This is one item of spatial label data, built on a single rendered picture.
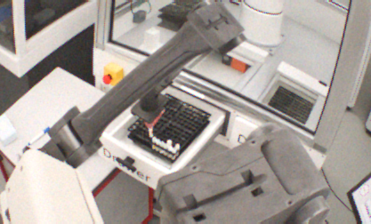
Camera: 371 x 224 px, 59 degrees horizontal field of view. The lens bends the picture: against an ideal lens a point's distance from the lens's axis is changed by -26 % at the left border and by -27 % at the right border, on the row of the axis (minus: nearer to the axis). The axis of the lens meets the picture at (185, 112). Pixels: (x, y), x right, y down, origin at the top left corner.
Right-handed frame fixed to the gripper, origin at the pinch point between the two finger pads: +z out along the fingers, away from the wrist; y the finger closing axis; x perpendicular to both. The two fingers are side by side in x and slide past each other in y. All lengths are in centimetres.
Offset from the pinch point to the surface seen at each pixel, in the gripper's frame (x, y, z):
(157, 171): -11.0, -11.7, 1.3
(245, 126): -22.2, 20.3, 6.0
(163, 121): 0.8, 7.3, 6.3
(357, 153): -86, 135, 115
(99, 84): 43, 18, 22
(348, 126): -68, 160, 119
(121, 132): 10.0, -3.3, 8.1
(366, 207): -80, 6, -6
